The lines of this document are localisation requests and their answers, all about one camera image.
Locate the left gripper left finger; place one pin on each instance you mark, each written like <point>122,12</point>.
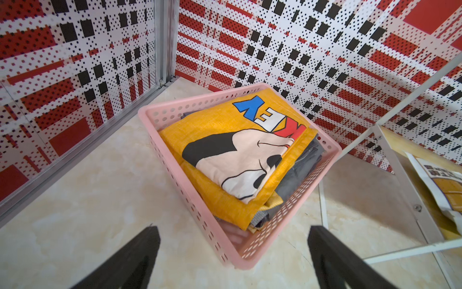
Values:
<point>130,267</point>

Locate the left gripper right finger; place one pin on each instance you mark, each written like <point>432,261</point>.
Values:
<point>338,267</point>

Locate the brown coffee bag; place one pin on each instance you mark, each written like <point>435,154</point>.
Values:
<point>445,186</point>

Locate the yellow two-tier shelf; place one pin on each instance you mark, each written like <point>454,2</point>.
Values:
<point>390,219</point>

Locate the grey folded cloth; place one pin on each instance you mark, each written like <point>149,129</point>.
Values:
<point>301,169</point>

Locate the yellow printed cloth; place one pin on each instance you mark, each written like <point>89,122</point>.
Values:
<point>236,153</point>

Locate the pink plastic basket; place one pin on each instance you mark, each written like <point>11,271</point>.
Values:
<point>233,246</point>

